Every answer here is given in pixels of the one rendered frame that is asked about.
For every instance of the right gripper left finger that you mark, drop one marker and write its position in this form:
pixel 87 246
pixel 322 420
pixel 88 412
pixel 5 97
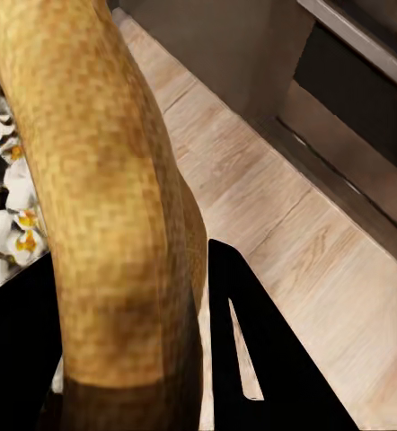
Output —
pixel 30 344

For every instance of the popcorn bag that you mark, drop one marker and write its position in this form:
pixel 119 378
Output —
pixel 127 239

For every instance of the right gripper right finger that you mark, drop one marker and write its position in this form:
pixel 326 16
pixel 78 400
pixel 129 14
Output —
pixel 296 395

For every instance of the oven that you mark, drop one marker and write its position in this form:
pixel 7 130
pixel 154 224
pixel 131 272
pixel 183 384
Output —
pixel 326 89

